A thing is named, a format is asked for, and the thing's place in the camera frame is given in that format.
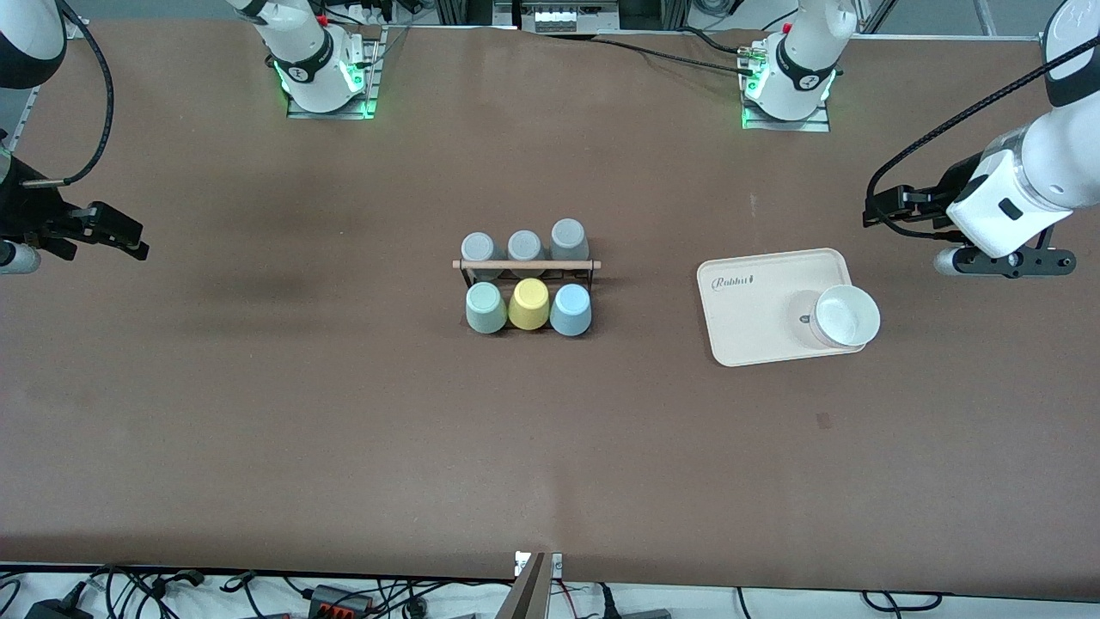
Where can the pale green cup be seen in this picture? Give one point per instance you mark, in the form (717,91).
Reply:
(485,308)

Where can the black power adapter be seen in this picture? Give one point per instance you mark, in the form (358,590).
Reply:
(56,610)

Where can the cream plastic tray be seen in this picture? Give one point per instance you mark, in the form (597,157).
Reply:
(756,318)

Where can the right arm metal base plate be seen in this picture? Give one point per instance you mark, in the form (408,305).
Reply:
(375,69)

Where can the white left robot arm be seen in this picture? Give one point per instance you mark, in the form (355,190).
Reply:
(1057,155)

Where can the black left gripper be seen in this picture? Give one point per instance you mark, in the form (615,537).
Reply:
(956,183)

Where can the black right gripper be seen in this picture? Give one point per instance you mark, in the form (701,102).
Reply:
(24,211)

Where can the white power strip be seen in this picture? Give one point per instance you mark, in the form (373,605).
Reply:
(567,17)

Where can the light blue cup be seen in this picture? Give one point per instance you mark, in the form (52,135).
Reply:
(570,311)

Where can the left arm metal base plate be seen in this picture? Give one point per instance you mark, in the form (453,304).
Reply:
(816,125)

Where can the black box with orange connectors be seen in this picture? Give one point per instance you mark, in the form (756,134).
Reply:
(339,600)

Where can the white bowl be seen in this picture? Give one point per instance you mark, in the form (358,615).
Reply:
(846,314)

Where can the grey cup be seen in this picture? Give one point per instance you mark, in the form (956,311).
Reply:
(526,245)
(481,247)
(569,236)

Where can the yellow cup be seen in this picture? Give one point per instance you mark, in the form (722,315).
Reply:
(529,305)

